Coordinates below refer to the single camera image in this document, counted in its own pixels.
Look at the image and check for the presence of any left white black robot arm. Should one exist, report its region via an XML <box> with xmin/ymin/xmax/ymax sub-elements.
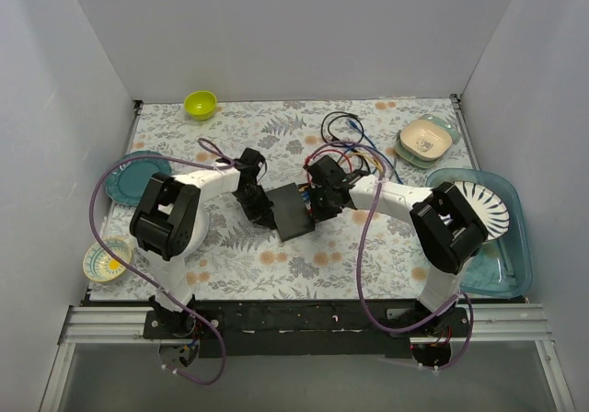
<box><xmin>130</xmin><ymin>148</ymin><xmax>276</xmax><ymax>338</ymax></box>

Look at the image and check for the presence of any black ethernet cable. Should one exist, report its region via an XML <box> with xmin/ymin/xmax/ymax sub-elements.
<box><xmin>320</xmin><ymin>111</ymin><xmax>364</xmax><ymax>146</ymax></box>

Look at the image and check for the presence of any yellow teal patterned bowl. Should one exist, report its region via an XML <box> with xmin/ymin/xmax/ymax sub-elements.
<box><xmin>82</xmin><ymin>236</ymin><xmax>133</xmax><ymax>283</ymax></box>

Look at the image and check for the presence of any white blue striped plate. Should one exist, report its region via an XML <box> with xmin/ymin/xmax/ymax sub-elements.
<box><xmin>455</xmin><ymin>181</ymin><xmax>510</xmax><ymax>243</ymax></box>

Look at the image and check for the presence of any lime green bowl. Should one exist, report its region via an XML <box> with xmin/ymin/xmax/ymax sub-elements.
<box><xmin>184</xmin><ymin>91</ymin><xmax>217</xmax><ymax>120</ymax></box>

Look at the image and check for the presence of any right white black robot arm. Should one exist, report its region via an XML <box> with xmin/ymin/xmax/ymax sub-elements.
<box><xmin>305</xmin><ymin>155</ymin><xmax>489</xmax><ymax>337</ymax></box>

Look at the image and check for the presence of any pale green square plate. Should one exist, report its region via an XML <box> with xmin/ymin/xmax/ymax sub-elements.
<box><xmin>395</xmin><ymin>114</ymin><xmax>461</xmax><ymax>169</ymax></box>

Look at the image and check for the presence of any red ethernet cable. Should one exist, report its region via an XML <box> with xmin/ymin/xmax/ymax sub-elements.
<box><xmin>317</xmin><ymin>148</ymin><xmax>369</xmax><ymax>174</ymax></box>

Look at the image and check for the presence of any blue ethernet cable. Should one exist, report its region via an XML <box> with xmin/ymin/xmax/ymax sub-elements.
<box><xmin>330</xmin><ymin>116</ymin><xmax>401</xmax><ymax>186</ymax></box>

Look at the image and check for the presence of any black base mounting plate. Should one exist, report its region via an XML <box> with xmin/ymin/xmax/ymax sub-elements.
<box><xmin>143</xmin><ymin>300</ymin><xmax>469</xmax><ymax>359</ymax></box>

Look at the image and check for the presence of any black network switch box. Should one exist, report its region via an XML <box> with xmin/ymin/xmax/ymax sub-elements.
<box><xmin>267</xmin><ymin>183</ymin><xmax>316</xmax><ymax>242</ymax></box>

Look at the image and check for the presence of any teal plastic tub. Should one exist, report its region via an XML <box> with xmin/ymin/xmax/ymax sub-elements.
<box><xmin>426</xmin><ymin>168</ymin><xmax>533</xmax><ymax>298</ymax></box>

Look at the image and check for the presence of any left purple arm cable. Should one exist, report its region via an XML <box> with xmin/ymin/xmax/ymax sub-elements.
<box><xmin>88</xmin><ymin>138</ymin><xmax>237</xmax><ymax>385</ymax></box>

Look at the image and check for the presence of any yellow ethernet cable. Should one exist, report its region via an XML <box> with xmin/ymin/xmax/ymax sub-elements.
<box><xmin>358</xmin><ymin>154</ymin><xmax>386</xmax><ymax>178</ymax></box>

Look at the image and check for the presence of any aluminium frame rail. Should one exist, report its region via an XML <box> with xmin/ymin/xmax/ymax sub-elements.
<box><xmin>59</xmin><ymin>303</ymin><xmax>553</xmax><ymax>344</ymax></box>

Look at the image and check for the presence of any cream square bowl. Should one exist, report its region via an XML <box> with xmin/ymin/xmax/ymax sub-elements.
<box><xmin>400</xmin><ymin>120</ymin><xmax>453</xmax><ymax>161</ymax></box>

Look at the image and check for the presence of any teal scalloped plate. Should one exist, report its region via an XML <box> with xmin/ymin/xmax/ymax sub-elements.
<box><xmin>105</xmin><ymin>150</ymin><xmax>172</xmax><ymax>207</ymax></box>

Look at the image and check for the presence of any floral table mat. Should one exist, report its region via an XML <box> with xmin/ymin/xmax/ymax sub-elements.
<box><xmin>88</xmin><ymin>97</ymin><xmax>479</xmax><ymax>302</ymax></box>

